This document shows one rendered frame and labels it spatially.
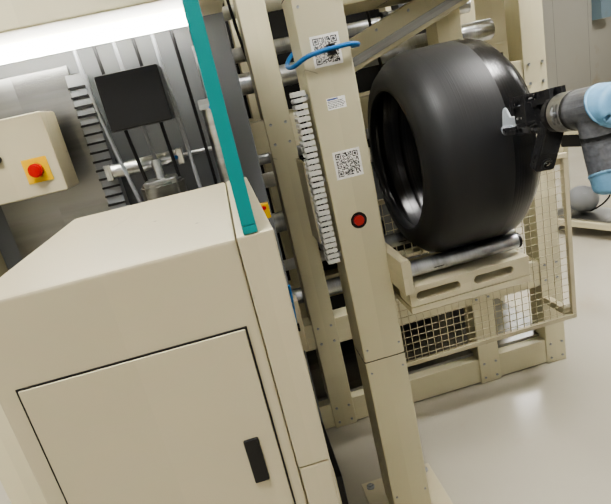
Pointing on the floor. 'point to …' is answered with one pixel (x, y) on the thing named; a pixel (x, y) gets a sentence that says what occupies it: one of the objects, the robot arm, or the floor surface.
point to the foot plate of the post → (374, 490)
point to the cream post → (361, 252)
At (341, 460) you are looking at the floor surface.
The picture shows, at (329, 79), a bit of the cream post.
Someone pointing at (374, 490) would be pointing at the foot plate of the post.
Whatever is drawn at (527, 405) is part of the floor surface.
